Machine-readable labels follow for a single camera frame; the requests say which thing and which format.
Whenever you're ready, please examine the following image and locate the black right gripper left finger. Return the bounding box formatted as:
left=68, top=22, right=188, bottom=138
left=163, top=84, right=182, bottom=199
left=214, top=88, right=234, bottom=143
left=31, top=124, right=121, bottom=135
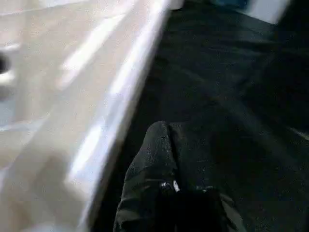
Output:
left=112, top=121, right=181, bottom=232

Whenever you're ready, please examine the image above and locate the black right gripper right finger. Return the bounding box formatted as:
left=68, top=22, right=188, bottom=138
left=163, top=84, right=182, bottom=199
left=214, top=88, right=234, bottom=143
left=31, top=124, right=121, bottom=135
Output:
left=169, top=122, right=245, bottom=232

